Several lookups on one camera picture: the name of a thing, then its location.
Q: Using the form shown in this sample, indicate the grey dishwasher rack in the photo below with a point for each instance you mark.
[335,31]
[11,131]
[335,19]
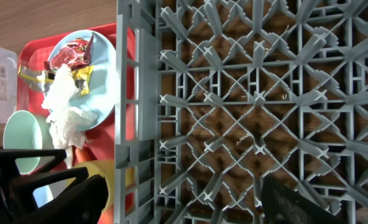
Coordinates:
[217,96]

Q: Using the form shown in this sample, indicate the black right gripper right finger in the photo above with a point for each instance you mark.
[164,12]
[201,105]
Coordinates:
[283,205]

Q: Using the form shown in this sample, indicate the orange carrot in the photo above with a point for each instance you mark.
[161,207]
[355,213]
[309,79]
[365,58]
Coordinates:
[84,155]

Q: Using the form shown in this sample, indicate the light blue bowl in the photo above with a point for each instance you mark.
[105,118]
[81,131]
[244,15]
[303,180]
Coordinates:
[47,193]

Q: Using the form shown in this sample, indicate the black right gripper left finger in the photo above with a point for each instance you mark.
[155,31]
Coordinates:
[32,191]

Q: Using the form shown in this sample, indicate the clear plastic bin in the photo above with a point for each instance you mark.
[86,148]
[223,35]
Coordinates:
[8,84]

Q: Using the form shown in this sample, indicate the red serving tray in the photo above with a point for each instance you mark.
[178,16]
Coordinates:
[33,56]

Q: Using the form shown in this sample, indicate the white napkin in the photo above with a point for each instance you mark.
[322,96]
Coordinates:
[64,119]

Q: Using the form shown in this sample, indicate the green bowl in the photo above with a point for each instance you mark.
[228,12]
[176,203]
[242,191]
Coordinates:
[25,130]

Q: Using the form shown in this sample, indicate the white plastic spoon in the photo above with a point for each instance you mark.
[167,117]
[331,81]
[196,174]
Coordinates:
[69,157]

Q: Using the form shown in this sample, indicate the clear silver wrapper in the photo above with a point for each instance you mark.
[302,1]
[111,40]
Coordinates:
[37,80]

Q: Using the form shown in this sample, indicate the yellow cup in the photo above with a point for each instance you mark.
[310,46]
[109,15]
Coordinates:
[105,168]

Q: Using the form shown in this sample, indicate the yellow snack wrapper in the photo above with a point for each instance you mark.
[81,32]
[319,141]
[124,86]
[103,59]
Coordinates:
[82,78]

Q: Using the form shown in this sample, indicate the light blue plate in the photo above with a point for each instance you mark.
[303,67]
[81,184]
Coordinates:
[103,81]

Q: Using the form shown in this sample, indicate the red snack wrapper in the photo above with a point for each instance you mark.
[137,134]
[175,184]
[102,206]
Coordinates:
[75,54]

